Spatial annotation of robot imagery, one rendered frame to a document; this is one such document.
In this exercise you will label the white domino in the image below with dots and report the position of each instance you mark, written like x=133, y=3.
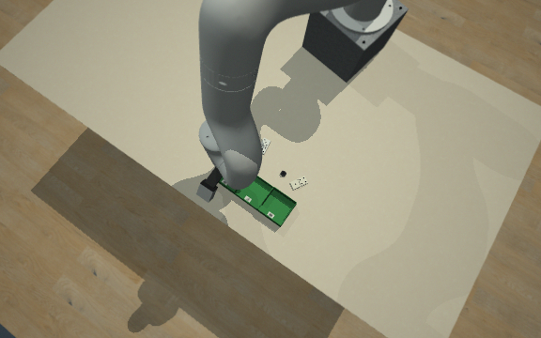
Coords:
x=298, y=182
x=264, y=144

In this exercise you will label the green rack of bins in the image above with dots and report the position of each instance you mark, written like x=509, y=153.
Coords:
x=266, y=199

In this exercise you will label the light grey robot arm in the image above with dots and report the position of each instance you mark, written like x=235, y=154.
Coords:
x=232, y=34

